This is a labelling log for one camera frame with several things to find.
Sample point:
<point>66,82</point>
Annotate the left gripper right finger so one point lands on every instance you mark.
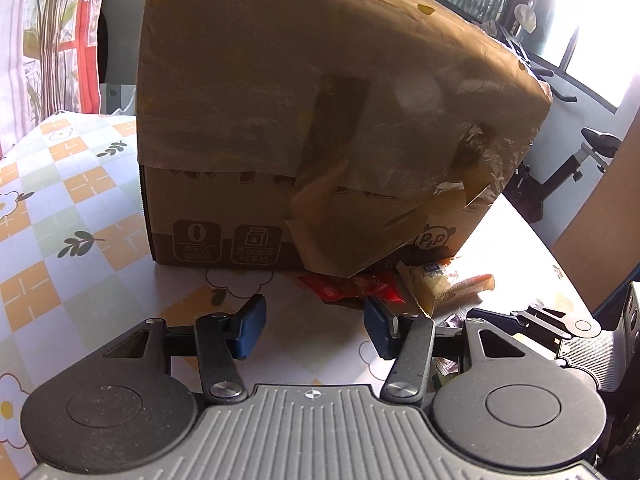
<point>409,335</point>

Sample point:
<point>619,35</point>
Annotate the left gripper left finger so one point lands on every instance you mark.
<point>221,335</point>

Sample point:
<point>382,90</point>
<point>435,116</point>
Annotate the red snack packet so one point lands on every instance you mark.
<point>382,285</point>

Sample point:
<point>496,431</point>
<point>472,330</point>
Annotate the yellow clear snack packet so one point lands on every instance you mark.
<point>442,284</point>

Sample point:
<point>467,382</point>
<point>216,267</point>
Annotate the floral checkered tablecloth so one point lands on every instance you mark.
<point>76,271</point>

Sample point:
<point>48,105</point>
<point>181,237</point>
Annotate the black exercise bike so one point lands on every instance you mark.
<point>565,140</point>

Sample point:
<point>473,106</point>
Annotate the brown cardboard box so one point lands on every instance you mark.
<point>332,136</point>

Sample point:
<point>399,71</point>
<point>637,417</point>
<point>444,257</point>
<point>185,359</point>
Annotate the white small bin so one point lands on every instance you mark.
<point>118,99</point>

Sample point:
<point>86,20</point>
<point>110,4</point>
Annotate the artificial green plant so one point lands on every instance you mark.
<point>42,39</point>

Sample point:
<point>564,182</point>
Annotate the red white curtain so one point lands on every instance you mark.
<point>81,48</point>

